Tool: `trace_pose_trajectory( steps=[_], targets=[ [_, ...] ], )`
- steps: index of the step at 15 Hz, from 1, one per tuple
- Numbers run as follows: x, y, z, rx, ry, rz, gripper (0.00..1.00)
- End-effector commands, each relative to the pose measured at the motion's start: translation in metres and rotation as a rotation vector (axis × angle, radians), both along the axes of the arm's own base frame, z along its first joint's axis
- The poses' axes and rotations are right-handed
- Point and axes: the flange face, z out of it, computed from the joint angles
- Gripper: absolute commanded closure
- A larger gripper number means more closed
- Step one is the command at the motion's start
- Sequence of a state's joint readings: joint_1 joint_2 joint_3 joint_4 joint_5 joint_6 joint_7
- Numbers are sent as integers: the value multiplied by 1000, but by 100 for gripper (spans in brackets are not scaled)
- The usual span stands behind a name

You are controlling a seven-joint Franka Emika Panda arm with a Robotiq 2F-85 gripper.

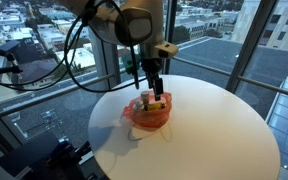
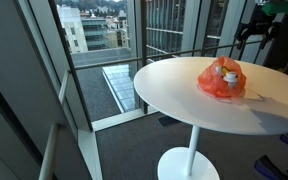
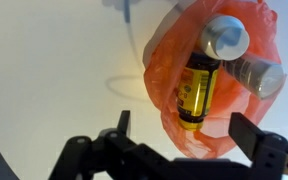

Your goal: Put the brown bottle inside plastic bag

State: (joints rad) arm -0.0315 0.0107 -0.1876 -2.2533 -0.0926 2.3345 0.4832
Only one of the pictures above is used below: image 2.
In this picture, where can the white building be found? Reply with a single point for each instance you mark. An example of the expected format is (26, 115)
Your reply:
(72, 30)

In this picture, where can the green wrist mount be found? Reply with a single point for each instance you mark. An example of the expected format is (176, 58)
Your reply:
(284, 6)

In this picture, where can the black slanted window frame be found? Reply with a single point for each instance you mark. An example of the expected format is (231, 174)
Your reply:
(70, 63)

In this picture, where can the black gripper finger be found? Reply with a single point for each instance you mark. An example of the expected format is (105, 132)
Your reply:
(266, 38)
(241, 35)

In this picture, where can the dark floor vent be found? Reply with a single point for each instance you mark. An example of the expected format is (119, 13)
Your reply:
(168, 120)

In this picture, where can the orange plastic bag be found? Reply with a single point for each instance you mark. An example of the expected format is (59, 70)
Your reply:
(209, 83)

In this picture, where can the dark metal balcony railing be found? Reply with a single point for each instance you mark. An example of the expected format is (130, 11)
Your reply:
(117, 61)

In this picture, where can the large blue black foot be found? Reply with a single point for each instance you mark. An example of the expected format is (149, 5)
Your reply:
(269, 168)

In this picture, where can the green glass building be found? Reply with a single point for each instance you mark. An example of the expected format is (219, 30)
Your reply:
(95, 33)

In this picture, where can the dark vertical window mullion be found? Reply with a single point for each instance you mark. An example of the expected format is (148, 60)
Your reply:
(144, 33)

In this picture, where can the glass skylight roof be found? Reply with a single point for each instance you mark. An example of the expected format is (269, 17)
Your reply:
(122, 86)

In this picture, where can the white table pedestal base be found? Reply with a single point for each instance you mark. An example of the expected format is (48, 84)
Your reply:
(192, 146)

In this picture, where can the white handrail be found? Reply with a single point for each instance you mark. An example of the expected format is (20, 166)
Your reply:
(49, 153)

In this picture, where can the white capped clear bottle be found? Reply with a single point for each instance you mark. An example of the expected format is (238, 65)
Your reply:
(230, 76)

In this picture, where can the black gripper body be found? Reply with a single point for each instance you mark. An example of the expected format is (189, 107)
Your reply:
(262, 21)

